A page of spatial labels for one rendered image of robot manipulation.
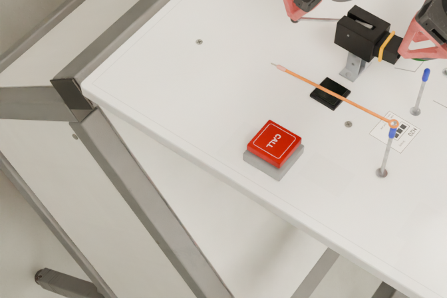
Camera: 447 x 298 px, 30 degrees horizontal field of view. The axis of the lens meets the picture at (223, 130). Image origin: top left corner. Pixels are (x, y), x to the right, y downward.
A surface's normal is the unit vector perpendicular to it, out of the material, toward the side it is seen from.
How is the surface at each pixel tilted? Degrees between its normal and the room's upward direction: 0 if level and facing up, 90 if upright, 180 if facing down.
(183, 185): 0
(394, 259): 53
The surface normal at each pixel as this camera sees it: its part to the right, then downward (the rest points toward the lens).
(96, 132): 0.65, 0.03
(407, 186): 0.00, -0.59
